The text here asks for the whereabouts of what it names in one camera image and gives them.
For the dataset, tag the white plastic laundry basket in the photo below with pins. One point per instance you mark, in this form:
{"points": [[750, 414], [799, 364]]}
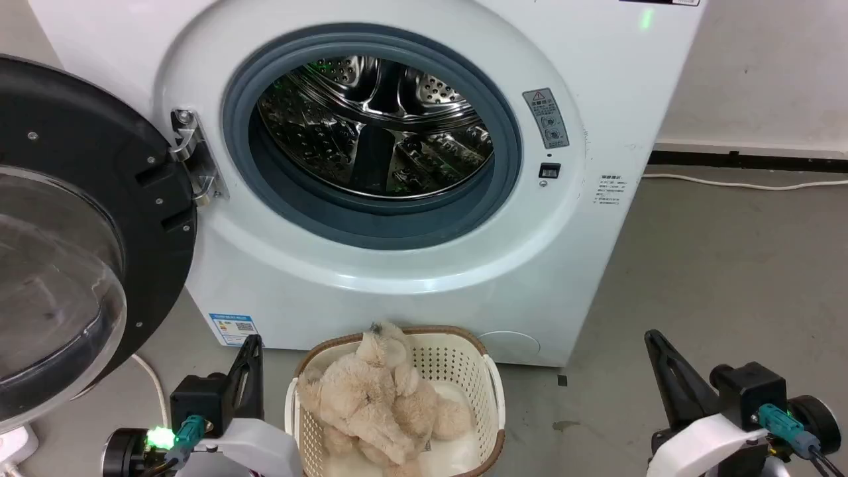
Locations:
{"points": [[464, 371]]}

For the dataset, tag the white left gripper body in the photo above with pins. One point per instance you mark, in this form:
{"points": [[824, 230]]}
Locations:
{"points": [[255, 447]]}

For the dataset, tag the blue energy label sticker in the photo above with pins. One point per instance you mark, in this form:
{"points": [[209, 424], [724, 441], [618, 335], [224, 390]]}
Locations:
{"points": [[233, 328]]}

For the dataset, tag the white front-load washing machine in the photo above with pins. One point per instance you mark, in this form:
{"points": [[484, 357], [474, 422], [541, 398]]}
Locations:
{"points": [[424, 278]]}

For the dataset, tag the round white filter cover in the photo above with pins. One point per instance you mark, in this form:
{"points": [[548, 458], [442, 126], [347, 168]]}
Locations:
{"points": [[511, 347]]}

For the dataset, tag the beige plush teddy bear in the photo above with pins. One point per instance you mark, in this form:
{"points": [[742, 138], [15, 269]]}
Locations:
{"points": [[371, 404]]}

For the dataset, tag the black wrist motor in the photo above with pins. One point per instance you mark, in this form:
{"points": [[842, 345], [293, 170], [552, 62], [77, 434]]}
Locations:
{"points": [[816, 424], [122, 454]]}

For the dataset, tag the black door latch socket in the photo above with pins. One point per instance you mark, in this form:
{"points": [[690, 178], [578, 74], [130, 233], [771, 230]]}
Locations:
{"points": [[549, 171]]}

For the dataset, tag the white power strip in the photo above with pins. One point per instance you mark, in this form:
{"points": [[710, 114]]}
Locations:
{"points": [[14, 445]]}

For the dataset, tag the small printed text sticker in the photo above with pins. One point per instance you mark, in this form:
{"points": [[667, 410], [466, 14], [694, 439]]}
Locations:
{"points": [[609, 190]]}

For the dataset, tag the grey warning sticker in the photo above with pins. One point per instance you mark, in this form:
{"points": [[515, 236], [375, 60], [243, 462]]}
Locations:
{"points": [[546, 118]]}

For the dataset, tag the grey rubber door gasket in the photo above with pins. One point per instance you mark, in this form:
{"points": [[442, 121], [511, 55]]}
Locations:
{"points": [[298, 212]]}

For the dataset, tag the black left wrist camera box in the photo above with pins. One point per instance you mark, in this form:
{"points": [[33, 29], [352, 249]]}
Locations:
{"points": [[199, 401]]}

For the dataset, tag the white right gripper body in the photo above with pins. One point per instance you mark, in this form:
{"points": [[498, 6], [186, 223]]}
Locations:
{"points": [[702, 444]]}

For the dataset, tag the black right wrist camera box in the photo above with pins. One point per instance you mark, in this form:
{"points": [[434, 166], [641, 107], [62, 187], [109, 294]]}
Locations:
{"points": [[752, 394]]}

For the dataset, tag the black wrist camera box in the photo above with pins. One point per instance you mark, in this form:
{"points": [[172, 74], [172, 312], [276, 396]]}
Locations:
{"points": [[199, 401], [752, 394]]}

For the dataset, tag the black left wrist motor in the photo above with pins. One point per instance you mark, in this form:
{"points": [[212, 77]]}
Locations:
{"points": [[122, 454]]}

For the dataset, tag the black right wrist motor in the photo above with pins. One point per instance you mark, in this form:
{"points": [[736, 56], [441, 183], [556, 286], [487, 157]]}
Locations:
{"points": [[816, 424]]}

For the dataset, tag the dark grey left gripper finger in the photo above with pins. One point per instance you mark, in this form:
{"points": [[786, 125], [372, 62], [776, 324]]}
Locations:
{"points": [[246, 377]]}

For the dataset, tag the black round glass washer door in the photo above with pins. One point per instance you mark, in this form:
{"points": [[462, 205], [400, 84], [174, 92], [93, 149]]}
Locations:
{"points": [[79, 172]]}

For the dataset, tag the stainless steel washer drum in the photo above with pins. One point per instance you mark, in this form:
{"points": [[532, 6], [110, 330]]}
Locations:
{"points": [[371, 132]]}

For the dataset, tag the black baseboard strip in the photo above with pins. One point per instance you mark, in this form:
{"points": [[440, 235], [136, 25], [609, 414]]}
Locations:
{"points": [[748, 161]]}

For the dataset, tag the metal door hinge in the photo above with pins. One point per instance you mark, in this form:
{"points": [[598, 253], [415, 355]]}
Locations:
{"points": [[192, 156]]}

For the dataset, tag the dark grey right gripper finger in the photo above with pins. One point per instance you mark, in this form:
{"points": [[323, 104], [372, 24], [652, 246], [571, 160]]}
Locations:
{"points": [[676, 384]]}

